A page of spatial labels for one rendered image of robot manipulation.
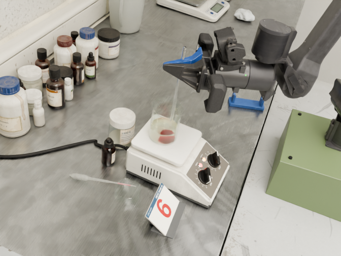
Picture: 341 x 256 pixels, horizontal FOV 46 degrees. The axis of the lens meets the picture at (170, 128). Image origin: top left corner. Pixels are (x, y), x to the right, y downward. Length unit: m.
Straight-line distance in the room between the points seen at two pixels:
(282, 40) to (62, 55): 0.60
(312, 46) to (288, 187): 0.30
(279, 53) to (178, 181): 0.31
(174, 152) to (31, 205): 0.30
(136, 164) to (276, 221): 0.31
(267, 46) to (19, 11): 0.67
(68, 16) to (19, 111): 0.43
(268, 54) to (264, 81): 0.05
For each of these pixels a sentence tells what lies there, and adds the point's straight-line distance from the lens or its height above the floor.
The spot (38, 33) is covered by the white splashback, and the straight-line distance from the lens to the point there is 1.16.
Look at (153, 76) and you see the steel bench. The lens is 1.18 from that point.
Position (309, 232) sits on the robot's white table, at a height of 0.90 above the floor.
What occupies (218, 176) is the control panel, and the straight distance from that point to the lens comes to 0.86.
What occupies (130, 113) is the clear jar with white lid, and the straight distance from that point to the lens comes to 0.91.
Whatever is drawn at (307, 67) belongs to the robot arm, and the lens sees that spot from 0.77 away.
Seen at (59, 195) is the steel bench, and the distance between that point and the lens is 0.84.
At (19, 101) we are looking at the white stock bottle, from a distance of 0.91.
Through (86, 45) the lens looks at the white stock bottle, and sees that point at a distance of 1.14.
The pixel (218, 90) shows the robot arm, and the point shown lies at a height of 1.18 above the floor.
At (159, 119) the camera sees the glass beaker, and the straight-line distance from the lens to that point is 0.78.
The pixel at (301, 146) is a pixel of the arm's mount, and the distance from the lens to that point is 0.91.
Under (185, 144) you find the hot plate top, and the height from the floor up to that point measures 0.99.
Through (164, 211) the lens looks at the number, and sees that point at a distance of 0.80.
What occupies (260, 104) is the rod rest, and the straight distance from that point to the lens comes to 1.14.
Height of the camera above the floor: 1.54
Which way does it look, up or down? 40 degrees down
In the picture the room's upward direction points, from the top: 10 degrees clockwise
